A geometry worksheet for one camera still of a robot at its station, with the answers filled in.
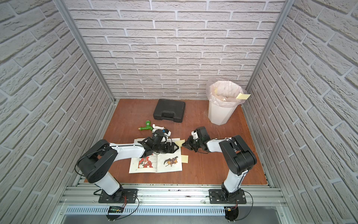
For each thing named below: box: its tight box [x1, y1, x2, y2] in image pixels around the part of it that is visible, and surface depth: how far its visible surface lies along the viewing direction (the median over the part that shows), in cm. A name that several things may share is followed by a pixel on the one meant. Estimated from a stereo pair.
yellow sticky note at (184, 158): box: [180, 154, 189, 164], surface depth 89 cm
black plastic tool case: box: [152, 98, 186, 123], surface depth 109 cm
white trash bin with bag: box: [206, 80, 247, 126], surface depth 92 cm
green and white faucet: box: [138, 120, 154, 131], surface depth 102 cm
